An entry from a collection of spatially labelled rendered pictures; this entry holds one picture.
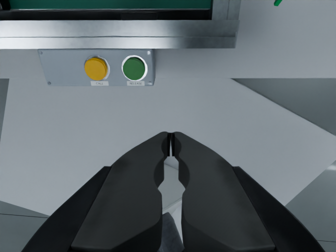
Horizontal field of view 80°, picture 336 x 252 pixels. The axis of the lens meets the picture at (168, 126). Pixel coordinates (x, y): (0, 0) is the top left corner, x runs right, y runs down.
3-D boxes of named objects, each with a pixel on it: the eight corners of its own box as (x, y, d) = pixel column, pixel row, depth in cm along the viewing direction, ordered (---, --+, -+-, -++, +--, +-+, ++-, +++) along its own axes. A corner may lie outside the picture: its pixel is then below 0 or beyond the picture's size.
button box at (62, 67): (155, 78, 45) (153, 86, 39) (61, 78, 45) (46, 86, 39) (154, 44, 42) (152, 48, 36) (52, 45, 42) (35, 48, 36)
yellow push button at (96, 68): (110, 77, 40) (107, 80, 38) (90, 77, 40) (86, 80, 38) (107, 56, 38) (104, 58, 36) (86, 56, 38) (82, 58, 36)
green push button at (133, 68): (146, 77, 40) (145, 80, 38) (125, 77, 40) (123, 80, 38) (145, 56, 38) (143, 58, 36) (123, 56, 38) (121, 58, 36)
